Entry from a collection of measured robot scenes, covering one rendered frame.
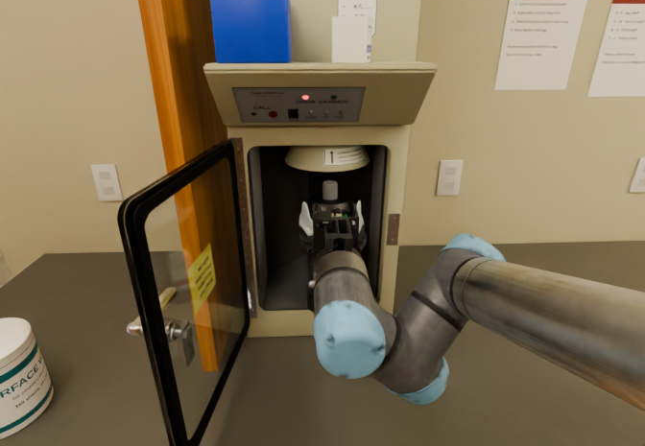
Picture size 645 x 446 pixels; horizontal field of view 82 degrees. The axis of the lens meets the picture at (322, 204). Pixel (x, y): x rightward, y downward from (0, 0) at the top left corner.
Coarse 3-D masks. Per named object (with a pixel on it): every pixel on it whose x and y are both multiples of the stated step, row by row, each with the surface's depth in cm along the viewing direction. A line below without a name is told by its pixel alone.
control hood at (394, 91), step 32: (224, 64) 50; (256, 64) 50; (288, 64) 50; (320, 64) 50; (352, 64) 51; (384, 64) 51; (416, 64) 51; (224, 96) 55; (384, 96) 56; (416, 96) 56
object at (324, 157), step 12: (288, 156) 74; (300, 156) 71; (312, 156) 70; (324, 156) 69; (336, 156) 69; (348, 156) 70; (360, 156) 72; (300, 168) 71; (312, 168) 70; (324, 168) 69; (336, 168) 69; (348, 168) 70
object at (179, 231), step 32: (192, 160) 50; (224, 160) 60; (192, 192) 49; (224, 192) 60; (160, 224) 42; (192, 224) 50; (224, 224) 61; (128, 256) 37; (160, 256) 42; (192, 256) 50; (224, 256) 62; (160, 288) 43; (192, 288) 51; (224, 288) 63; (192, 320) 51; (224, 320) 63; (224, 352) 64; (160, 384) 44; (192, 384) 52; (192, 416) 53
